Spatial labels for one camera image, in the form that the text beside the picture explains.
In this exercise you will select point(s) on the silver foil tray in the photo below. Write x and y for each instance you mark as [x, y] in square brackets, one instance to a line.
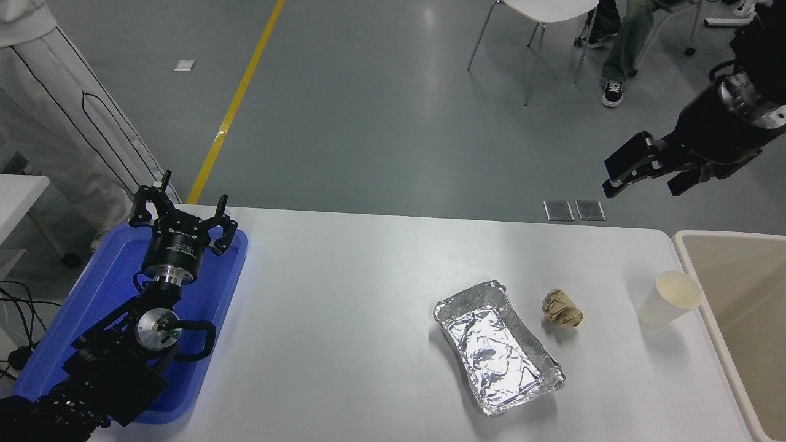
[491, 356]

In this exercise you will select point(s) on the white side table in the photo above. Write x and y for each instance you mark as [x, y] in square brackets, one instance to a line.
[18, 196]

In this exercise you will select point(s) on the metal floor plate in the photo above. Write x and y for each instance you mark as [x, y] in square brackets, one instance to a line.
[558, 210]
[590, 210]

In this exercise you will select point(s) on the crumpled tan paper ball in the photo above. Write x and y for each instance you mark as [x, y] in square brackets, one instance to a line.
[562, 310]

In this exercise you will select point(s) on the standing person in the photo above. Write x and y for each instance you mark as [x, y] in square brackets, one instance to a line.
[49, 110]

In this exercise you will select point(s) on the yellow floor tape line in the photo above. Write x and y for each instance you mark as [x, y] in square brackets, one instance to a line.
[245, 80]

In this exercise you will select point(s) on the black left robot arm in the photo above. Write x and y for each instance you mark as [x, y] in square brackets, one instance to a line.
[110, 368]

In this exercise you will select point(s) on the blue plastic tray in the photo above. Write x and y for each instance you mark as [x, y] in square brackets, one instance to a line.
[212, 294]

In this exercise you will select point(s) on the white paper scrap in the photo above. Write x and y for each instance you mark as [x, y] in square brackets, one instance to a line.
[184, 65]

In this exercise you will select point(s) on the large pale bin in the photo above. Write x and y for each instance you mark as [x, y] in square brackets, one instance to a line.
[749, 307]

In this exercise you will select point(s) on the chair legs with casters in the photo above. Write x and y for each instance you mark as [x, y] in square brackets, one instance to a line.
[690, 51]

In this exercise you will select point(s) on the white table base bar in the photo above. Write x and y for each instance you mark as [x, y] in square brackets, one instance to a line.
[724, 23]

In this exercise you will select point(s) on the white chair with metal legs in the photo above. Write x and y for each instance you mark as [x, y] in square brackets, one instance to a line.
[546, 7]

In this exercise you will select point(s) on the seated person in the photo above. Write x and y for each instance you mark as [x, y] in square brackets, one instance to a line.
[626, 43]

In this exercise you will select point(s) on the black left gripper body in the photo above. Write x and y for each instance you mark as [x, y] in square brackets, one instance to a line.
[173, 252]

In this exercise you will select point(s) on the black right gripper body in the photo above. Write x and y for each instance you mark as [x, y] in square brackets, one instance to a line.
[715, 135]

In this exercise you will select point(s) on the pale paper cup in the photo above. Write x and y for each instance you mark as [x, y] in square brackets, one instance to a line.
[660, 310]

